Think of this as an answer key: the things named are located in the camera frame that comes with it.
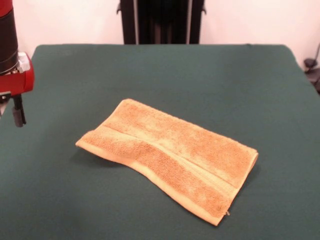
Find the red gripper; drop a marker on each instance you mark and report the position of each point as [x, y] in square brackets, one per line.
[15, 82]

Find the black robot stand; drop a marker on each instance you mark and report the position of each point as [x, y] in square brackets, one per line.
[130, 25]

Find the dark green table cloth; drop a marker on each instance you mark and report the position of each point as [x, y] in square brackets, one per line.
[175, 75]

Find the orange terry towel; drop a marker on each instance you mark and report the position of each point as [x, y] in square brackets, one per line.
[175, 150]

